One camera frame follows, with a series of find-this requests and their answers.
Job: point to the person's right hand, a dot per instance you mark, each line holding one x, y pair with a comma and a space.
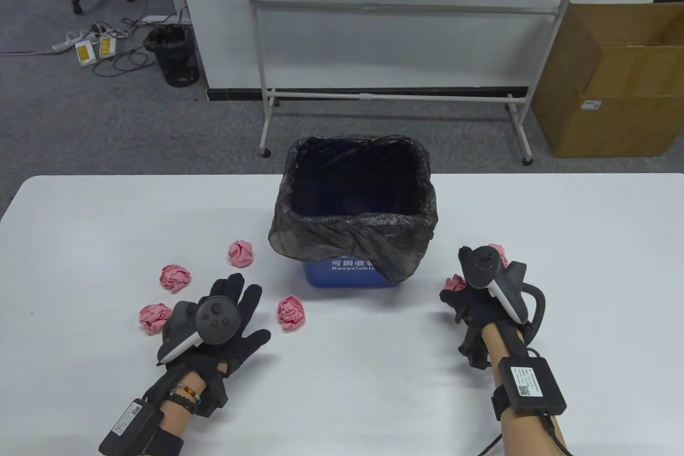
481, 311

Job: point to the person's left hand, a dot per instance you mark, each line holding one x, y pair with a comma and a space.
255, 344

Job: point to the pink paper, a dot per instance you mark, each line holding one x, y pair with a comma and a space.
241, 253
455, 281
503, 258
175, 277
156, 318
291, 312

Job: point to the blue recycling bin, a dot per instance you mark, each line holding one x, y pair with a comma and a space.
342, 277

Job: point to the person's right forearm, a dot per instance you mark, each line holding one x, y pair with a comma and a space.
499, 346

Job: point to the black plastic bin liner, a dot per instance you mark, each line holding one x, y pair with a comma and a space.
320, 237

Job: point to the black and white controller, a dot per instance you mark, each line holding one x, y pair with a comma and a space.
216, 319
483, 266

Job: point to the black wrist sensor box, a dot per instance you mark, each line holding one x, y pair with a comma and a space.
531, 386
129, 424

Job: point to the brown cardboard box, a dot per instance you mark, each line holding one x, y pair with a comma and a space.
614, 124

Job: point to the black mesh wastebasket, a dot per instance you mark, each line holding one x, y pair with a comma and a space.
173, 60

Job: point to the grey metal whiteboard stand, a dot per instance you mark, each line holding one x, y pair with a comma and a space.
374, 7

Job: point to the white and yellow adapter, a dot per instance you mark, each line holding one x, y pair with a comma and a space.
108, 47
85, 53

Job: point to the white power strip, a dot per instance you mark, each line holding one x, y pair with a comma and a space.
67, 43

